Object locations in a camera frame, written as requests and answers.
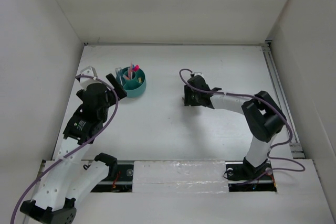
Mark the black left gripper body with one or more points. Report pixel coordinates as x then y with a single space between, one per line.
104 115

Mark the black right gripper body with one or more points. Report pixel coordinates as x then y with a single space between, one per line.
195 99

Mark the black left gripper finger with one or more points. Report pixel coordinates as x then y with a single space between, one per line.
82 95
117 87

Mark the thin pink pen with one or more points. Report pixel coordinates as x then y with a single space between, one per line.
130 71

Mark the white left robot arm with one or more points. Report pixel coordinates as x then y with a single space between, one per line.
61 192

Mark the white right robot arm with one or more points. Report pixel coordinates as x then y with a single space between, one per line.
263 116

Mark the teal round desk organizer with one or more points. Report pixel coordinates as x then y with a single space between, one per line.
134 88

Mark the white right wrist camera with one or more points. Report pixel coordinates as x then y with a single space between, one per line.
196 74

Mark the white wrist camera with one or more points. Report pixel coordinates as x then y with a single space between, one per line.
196 74
87 77

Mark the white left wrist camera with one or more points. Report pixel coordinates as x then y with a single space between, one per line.
87 77

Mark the aluminium side rail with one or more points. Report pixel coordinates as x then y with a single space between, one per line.
295 144

